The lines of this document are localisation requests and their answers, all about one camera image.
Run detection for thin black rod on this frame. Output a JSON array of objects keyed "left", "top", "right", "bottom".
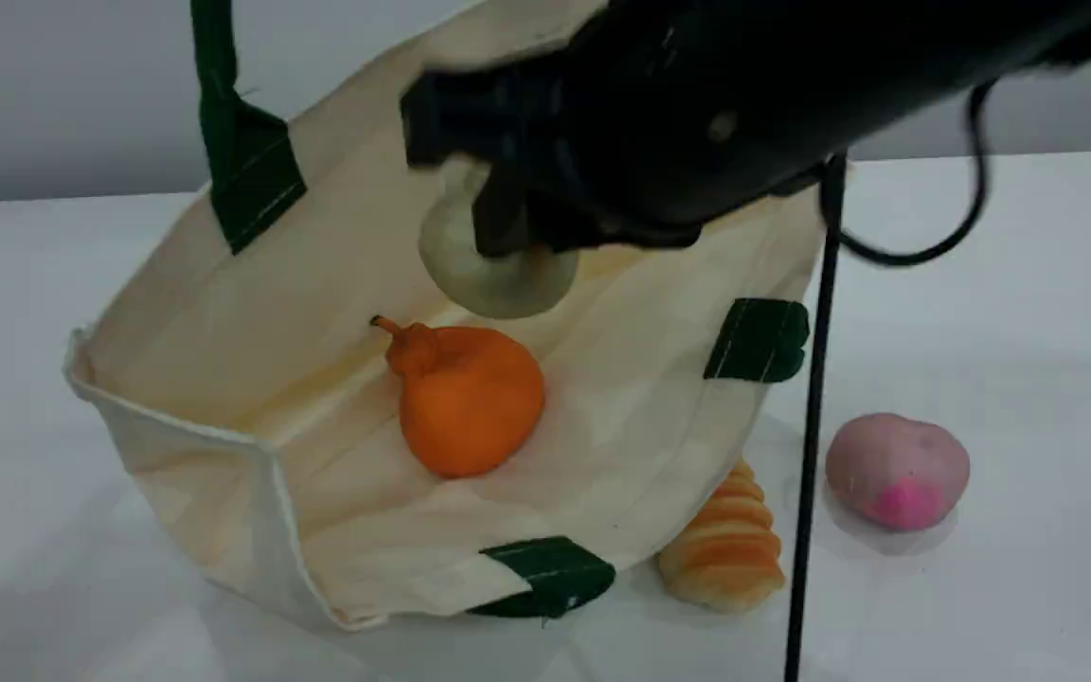
[{"left": 785, "top": 156, "right": 848, "bottom": 682}]

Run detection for white canvas bag green handles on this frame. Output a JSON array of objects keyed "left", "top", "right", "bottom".
[{"left": 63, "top": 0, "right": 850, "bottom": 631}]

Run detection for black cable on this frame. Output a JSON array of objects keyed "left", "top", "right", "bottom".
[{"left": 839, "top": 81, "right": 993, "bottom": 268}]

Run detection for beige round toy fruit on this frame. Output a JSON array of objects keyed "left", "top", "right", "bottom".
[{"left": 418, "top": 156, "right": 580, "bottom": 320}]

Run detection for golden ridged horn bread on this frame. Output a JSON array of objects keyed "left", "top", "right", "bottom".
[{"left": 656, "top": 461, "right": 786, "bottom": 614}]

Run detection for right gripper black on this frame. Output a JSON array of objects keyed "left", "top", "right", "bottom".
[{"left": 401, "top": 0, "right": 840, "bottom": 259}]

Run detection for pink peach bun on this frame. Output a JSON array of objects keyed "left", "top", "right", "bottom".
[{"left": 825, "top": 412, "right": 971, "bottom": 531}]

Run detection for orange toy fruit with stem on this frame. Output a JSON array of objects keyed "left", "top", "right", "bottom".
[{"left": 370, "top": 315, "right": 546, "bottom": 479}]

